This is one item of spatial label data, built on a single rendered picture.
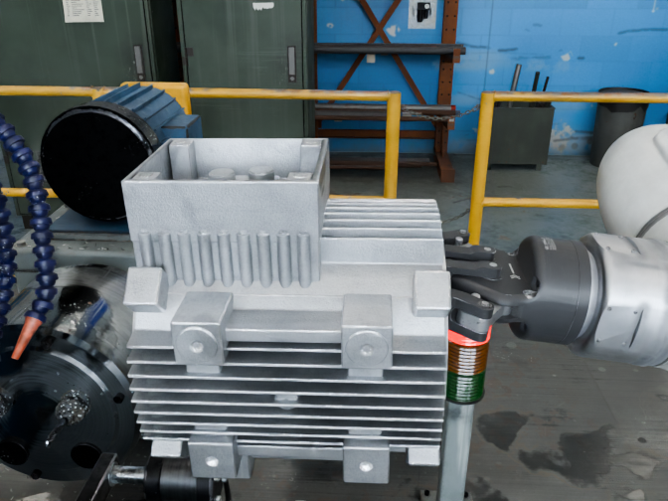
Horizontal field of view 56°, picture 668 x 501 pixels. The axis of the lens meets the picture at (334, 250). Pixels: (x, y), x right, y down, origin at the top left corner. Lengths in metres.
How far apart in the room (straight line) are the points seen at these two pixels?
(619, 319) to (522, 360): 0.95
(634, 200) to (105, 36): 3.47
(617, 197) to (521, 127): 4.64
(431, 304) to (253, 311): 0.11
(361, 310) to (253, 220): 0.09
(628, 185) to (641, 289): 0.17
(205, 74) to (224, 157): 3.23
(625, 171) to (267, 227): 0.35
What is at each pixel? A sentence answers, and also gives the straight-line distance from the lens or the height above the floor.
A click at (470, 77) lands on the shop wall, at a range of 5.58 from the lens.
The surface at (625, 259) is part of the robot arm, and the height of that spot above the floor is 1.38.
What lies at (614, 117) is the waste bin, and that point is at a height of 0.42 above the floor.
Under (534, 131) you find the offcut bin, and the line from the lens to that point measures 5.27.
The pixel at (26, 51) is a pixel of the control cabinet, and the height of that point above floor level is 1.09.
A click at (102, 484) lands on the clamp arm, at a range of 0.80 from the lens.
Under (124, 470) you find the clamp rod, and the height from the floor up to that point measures 1.02.
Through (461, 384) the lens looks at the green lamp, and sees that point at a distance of 0.85.
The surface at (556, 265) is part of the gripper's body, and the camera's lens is 0.44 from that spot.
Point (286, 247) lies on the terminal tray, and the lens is 0.39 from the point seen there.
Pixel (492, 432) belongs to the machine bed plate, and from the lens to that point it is 1.19.
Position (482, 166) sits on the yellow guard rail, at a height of 0.73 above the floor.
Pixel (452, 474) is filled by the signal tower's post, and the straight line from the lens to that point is 0.97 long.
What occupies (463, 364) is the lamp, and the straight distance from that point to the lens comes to 0.83.
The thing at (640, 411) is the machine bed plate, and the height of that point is 0.80.
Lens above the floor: 1.56
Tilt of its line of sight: 25 degrees down
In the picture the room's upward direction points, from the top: straight up
